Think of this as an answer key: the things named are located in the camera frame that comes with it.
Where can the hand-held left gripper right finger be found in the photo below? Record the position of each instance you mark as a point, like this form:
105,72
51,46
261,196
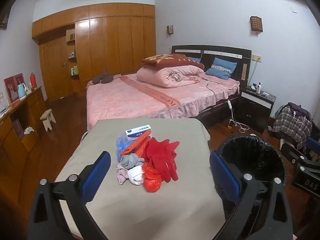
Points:
223,177

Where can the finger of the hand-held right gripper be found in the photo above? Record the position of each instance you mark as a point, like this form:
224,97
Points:
292,153
314,145

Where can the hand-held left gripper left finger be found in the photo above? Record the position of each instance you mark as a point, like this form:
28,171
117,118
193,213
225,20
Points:
96,177

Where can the pink cloth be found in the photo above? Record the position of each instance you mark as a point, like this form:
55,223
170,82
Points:
122,176

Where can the grey sock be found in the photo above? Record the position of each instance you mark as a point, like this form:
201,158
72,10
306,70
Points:
128,161

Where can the black lined trash bin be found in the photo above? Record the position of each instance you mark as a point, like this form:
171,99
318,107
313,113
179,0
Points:
252,155

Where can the blue plastic bag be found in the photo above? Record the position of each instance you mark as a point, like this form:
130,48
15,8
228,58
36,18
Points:
123,145

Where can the red plastic bag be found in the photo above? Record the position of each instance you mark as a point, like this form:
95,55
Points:
151,180

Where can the orange mesh bag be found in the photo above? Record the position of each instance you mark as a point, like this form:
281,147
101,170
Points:
140,142

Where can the white and blue carton box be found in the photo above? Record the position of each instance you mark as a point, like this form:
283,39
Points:
137,132

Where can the plaid cloth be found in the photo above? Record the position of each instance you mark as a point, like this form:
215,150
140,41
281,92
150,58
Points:
287,122

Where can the purple cloth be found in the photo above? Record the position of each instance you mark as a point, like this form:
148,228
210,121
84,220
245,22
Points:
300,110

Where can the orange power strip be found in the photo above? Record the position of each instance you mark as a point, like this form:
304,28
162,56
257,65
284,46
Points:
230,124

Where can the black and white nightstand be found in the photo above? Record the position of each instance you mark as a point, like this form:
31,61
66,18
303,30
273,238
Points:
252,110

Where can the white power strip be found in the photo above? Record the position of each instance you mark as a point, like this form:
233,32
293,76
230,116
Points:
268,96

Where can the white bottle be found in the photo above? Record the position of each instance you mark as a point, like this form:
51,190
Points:
259,88

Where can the white blanket controller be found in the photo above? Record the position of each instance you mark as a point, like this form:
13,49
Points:
229,105

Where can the small wooden stool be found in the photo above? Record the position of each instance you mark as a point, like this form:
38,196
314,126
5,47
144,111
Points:
47,115

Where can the white crumpled cloth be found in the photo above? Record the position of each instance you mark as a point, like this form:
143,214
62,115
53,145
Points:
28,130

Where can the pink bedspread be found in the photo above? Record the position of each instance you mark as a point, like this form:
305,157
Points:
125,100

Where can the wooden dresser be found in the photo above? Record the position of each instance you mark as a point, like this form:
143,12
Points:
32,105

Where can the blue pillow with patterned band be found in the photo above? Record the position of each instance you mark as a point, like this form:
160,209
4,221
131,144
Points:
220,71

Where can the light blue kettle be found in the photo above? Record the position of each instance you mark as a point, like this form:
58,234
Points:
21,91

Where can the red thermos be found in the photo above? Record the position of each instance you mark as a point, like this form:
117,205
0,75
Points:
33,80

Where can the dark wooden bed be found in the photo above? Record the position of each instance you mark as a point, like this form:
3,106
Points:
215,60

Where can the folded pink quilt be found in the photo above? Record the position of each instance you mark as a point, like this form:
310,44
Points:
160,76

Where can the plain blue pillow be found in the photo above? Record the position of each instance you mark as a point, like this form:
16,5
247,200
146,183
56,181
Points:
195,60

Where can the folded red-brown blanket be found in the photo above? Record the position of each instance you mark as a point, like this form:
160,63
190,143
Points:
172,60

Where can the wooden wardrobe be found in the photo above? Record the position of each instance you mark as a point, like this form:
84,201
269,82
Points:
112,42

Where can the beige wall socket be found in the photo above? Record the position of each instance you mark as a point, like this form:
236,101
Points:
256,58

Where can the large red photo frame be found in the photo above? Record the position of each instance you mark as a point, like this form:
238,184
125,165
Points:
10,90

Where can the small red photo frame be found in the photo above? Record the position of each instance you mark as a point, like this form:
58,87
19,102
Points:
20,78

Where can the large wooden wall lamp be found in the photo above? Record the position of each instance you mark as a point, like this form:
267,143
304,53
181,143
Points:
256,23

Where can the small wall lamp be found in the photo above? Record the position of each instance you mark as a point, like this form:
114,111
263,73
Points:
170,29

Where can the dark framed wall picture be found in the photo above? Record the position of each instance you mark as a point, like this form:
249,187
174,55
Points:
5,20

